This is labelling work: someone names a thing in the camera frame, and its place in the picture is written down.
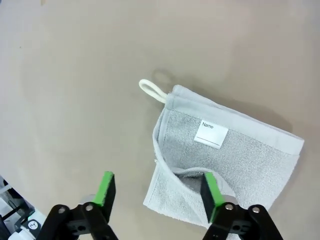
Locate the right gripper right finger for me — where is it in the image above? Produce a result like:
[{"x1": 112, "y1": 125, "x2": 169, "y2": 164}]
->
[{"x1": 200, "y1": 172, "x2": 285, "y2": 240}]

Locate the white towel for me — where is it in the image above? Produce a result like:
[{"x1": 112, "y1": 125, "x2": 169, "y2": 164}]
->
[{"x1": 138, "y1": 79, "x2": 306, "y2": 230}]

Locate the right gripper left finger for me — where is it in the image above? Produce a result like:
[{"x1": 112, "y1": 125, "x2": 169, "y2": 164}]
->
[{"x1": 39, "y1": 171, "x2": 119, "y2": 240}]

